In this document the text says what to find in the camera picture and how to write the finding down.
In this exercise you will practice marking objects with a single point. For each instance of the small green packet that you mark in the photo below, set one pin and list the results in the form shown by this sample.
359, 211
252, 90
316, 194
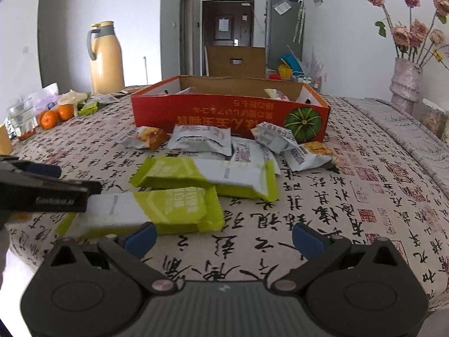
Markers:
87, 108

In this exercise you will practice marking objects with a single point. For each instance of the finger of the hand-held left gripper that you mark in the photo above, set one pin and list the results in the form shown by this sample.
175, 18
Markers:
80, 186
44, 171

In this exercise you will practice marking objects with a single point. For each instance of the pink quilted cloth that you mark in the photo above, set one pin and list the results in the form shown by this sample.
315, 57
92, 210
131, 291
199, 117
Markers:
403, 137

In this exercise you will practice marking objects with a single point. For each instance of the silver white snack packet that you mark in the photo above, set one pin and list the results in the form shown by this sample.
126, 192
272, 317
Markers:
275, 94

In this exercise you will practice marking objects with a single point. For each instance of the green snack packet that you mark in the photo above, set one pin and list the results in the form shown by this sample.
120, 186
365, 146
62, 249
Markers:
175, 210
182, 173

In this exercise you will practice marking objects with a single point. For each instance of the yellow box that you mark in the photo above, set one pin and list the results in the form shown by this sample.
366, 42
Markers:
5, 140

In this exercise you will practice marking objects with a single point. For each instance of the blue and yellow dustpan set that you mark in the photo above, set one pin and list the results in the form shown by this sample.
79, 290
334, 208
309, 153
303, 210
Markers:
289, 66

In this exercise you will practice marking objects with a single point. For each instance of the clear plastic bag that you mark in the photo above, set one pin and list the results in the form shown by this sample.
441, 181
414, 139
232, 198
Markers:
21, 121

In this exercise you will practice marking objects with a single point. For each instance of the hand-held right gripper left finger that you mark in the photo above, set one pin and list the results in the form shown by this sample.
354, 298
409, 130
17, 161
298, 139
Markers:
140, 237

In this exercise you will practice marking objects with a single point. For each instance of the white pole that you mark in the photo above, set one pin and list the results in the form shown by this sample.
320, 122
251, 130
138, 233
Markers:
144, 72

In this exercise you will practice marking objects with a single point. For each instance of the dark brown entrance door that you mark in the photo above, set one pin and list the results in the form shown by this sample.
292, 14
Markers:
228, 24

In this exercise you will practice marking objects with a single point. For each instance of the white plastic bag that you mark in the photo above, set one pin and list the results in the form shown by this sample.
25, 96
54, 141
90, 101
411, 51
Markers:
45, 94

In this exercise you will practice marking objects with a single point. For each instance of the dried pink roses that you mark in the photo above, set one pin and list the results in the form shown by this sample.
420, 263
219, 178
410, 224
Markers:
408, 31

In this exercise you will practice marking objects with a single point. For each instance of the yellow thermos jug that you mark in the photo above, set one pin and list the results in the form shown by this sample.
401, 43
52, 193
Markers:
105, 59

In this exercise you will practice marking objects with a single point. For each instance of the paper sheet on refrigerator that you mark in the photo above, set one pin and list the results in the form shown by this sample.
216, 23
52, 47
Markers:
283, 7

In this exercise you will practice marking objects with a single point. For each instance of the red cardboard box pumpkin print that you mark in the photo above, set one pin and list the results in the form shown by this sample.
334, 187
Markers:
224, 119

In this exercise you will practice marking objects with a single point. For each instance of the jar with white lid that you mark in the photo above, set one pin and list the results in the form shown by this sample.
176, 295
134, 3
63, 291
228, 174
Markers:
436, 119

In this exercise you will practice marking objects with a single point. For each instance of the interior doorway frame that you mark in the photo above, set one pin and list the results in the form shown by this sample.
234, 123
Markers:
186, 35

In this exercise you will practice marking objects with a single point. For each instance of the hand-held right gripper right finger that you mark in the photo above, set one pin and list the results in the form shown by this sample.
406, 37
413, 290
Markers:
308, 237

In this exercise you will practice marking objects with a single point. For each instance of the white umbrella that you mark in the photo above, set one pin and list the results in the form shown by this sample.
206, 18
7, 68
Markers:
299, 21

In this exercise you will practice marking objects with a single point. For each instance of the cream plastic bag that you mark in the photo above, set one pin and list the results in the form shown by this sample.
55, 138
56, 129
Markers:
75, 97

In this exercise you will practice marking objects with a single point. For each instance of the grey refrigerator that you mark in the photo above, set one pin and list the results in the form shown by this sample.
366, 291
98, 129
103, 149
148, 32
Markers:
284, 31

